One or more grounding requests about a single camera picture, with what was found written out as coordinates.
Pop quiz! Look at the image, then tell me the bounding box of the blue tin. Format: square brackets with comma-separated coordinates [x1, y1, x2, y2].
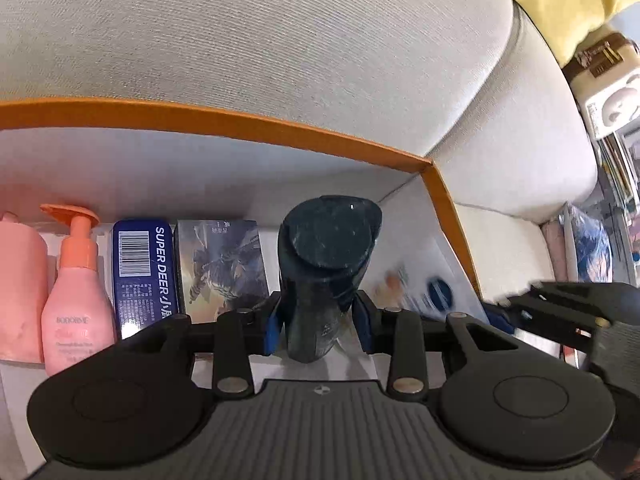
[111, 217, 187, 343]

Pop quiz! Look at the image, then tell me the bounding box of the pink cylinder bottle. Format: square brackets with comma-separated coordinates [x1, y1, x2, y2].
[0, 211, 51, 363]

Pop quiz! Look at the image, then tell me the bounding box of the dark green shampoo bottle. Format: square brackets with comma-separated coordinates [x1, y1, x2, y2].
[277, 196, 383, 363]

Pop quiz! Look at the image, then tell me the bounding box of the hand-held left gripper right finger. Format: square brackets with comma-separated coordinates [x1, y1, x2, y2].
[352, 291, 531, 395]

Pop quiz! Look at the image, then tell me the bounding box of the illustrated card box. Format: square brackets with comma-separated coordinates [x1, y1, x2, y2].
[172, 219, 271, 325]

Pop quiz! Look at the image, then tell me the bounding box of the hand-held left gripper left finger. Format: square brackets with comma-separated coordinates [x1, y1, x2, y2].
[117, 292, 283, 395]

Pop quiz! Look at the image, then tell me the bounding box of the cream bear suitcase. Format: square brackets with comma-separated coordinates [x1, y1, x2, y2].
[562, 32, 640, 141]

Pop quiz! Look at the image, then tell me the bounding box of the orange cardboard box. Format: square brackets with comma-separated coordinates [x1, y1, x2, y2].
[0, 97, 488, 480]

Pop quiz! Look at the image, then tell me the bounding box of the pink cushion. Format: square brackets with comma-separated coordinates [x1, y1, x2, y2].
[540, 220, 571, 281]

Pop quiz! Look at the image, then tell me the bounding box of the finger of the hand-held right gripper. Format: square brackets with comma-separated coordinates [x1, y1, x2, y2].
[527, 281, 640, 321]
[484, 295, 603, 359]

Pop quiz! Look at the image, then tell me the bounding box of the pink pump bottle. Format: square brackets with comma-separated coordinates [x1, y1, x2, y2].
[40, 204, 117, 378]

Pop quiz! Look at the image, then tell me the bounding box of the yellow pillow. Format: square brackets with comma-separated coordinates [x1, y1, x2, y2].
[487, 0, 640, 68]

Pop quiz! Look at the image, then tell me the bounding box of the white lotion tube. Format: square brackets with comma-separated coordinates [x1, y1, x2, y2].
[370, 237, 488, 326]

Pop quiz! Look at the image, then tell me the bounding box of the beige sofa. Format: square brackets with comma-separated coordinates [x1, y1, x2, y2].
[0, 0, 601, 361]

